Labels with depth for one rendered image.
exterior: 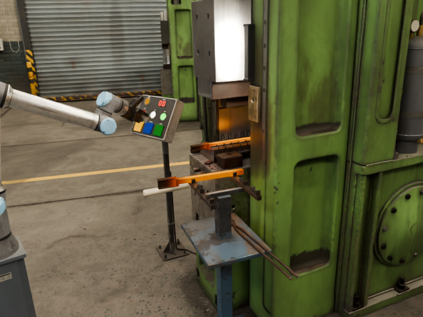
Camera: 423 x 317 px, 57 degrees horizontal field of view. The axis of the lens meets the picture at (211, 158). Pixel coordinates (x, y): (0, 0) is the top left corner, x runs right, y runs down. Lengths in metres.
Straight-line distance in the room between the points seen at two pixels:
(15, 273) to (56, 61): 8.22
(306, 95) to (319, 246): 0.87
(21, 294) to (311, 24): 1.93
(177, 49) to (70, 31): 3.70
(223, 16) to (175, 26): 5.04
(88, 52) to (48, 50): 0.90
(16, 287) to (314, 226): 1.57
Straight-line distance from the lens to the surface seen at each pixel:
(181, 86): 7.09
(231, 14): 2.03
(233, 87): 2.10
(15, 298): 2.29
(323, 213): 2.23
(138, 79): 10.09
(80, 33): 10.04
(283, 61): 1.77
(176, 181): 1.78
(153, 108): 2.65
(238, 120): 2.46
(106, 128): 2.11
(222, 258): 1.71
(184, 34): 7.03
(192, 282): 2.74
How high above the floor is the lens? 1.63
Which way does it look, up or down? 19 degrees down
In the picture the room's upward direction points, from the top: 2 degrees counter-clockwise
